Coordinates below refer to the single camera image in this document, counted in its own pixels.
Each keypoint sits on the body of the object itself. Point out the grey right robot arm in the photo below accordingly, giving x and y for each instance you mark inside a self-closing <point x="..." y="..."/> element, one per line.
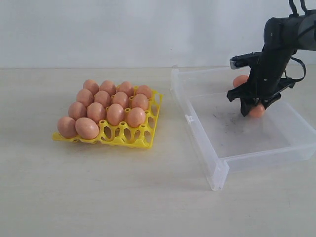
<point x="283" y="37"/>

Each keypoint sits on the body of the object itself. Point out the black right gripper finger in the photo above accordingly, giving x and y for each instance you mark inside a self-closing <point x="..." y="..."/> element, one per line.
<point x="245" y="95"/>
<point x="267" y="102"/>

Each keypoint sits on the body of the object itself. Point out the clear plastic storage box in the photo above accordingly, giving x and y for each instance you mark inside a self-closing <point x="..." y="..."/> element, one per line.
<point x="227" y="141"/>

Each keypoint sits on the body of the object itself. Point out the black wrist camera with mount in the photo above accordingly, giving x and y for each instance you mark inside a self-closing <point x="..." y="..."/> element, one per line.
<point x="250" y="59"/>

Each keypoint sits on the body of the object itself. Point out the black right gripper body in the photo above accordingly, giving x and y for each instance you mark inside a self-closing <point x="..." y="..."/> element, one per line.
<point x="268" y="77"/>

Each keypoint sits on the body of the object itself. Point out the yellow plastic egg tray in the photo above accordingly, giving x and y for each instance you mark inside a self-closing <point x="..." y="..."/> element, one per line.
<point x="123" y="134"/>

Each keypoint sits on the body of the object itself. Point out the brown egg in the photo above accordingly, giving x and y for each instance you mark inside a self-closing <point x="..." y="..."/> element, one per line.
<point x="257" y="111"/>
<point x="136" y="117"/>
<point x="96" y="112"/>
<point x="66" y="127"/>
<point x="86" y="128"/>
<point x="240" y="80"/>
<point x="140" y="101"/>
<point x="103" y="98"/>
<point x="85" y="97"/>
<point x="145" y="90"/>
<point x="115" y="114"/>
<point x="91" y="85"/>
<point x="109" y="87"/>
<point x="122" y="99"/>
<point x="77" y="110"/>
<point x="127" y="88"/>

